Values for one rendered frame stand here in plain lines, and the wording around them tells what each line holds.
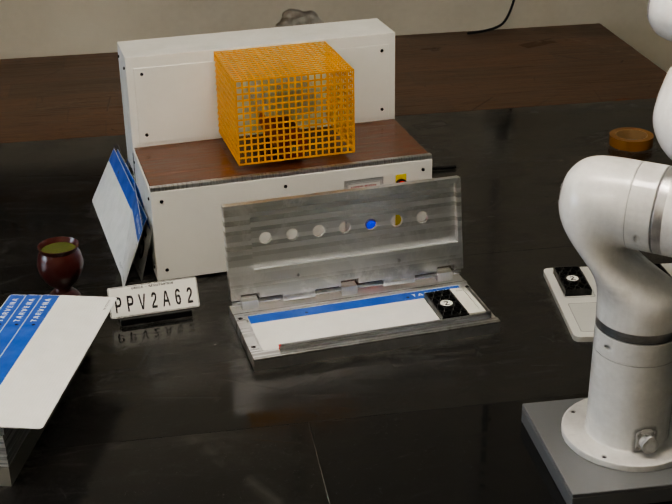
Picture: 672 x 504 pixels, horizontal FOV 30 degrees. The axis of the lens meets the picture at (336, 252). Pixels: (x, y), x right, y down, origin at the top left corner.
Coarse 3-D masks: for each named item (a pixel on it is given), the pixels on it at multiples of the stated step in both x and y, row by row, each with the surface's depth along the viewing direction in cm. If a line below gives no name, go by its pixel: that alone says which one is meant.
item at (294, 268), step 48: (336, 192) 222; (384, 192) 226; (432, 192) 228; (240, 240) 220; (288, 240) 223; (336, 240) 226; (384, 240) 228; (432, 240) 231; (240, 288) 222; (288, 288) 225
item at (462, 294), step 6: (456, 288) 227; (462, 288) 227; (456, 294) 225; (462, 294) 226; (468, 294) 225; (462, 300) 223; (468, 300) 224; (474, 300) 223; (468, 306) 221; (474, 306) 221; (480, 306) 221; (474, 312) 219; (480, 312) 219
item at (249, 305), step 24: (336, 288) 228; (360, 288) 231; (384, 288) 231; (408, 288) 230; (432, 288) 230; (240, 312) 223; (264, 312) 223; (240, 336) 217; (384, 336) 214; (408, 336) 214; (432, 336) 215; (456, 336) 217; (264, 360) 208; (288, 360) 209; (312, 360) 211
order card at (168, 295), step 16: (112, 288) 223; (128, 288) 224; (144, 288) 225; (160, 288) 225; (176, 288) 226; (192, 288) 227; (128, 304) 224; (144, 304) 225; (160, 304) 225; (176, 304) 226; (192, 304) 227
